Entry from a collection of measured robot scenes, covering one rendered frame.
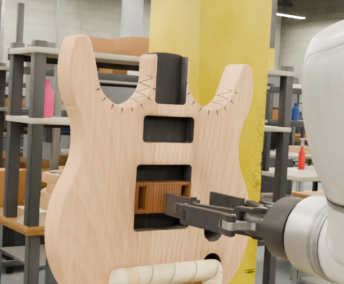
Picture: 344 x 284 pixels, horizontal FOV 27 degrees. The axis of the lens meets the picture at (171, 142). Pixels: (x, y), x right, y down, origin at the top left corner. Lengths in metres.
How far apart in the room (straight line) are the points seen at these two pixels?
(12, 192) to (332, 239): 2.65
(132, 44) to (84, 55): 5.42
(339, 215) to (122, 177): 0.42
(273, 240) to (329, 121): 0.22
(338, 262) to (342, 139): 0.14
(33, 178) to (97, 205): 2.05
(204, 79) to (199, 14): 0.19
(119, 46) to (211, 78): 4.57
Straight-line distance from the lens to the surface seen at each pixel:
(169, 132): 1.09
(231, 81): 1.15
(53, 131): 4.34
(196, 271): 1.09
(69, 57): 0.99
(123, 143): 1.02
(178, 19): 2.13
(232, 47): 2.11
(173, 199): 0.97
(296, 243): 0.78
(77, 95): 0.99
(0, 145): 5.41
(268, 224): 0.83
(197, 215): 0.88
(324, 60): 0.64
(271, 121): 6.42
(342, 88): 0.63
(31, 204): 3.07
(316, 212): 0.78
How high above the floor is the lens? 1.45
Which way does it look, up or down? 3 degrees down
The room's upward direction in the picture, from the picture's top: 3 degrees clockwise
